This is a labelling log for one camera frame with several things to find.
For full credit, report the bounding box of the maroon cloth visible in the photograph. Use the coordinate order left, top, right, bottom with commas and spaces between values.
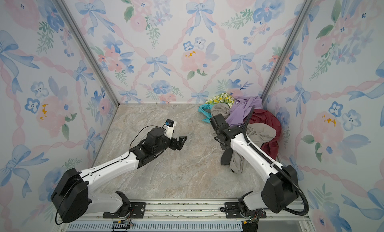
247, 109, 282, 159

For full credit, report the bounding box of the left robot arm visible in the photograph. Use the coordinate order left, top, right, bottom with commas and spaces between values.
51, 126, 188, 225

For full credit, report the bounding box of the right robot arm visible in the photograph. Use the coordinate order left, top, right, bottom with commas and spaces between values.
210, 114, 309, 218

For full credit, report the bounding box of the teal cloth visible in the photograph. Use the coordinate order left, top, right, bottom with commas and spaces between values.
198, 104, 213, 123

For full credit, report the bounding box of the lilac cloth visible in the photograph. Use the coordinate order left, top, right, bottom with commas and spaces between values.
226, 96, 263, 126

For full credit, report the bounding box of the beige grey cloth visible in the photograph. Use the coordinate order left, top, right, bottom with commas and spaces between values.
229, 115, 282, 179

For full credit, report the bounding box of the yellow floral cloth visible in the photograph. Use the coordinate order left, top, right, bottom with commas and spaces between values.
205, 92, 236, 108

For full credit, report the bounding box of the white ventilation grille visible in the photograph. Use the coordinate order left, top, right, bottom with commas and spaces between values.
65, 221, 243, 232

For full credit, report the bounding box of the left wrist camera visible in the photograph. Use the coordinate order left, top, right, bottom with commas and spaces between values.
163, 119, 177, 139

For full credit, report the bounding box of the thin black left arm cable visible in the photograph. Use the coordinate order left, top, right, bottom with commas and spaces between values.
54, 125, 164, 225

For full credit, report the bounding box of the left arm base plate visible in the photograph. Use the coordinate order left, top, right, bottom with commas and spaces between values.
103, 202, 147, 219

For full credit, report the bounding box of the black corrugated cable conduit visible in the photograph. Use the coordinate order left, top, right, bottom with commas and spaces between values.
242, 106, 310, 217

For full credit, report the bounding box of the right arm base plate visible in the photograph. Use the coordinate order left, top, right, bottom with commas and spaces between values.
220, 202, 267, 220

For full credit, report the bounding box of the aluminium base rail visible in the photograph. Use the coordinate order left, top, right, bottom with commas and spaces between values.
56, 198, 310, 222

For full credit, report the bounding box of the right corner aluminium post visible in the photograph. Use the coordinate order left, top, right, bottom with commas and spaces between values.
261, 0, 315, 105

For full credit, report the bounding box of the corner aluminium post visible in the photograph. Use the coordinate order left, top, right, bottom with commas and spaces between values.
261, 0, 315, 105
52, 0, 120, 107

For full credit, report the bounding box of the left corner aluminium post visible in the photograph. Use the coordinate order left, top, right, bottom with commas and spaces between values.
52, 0, 120, 107

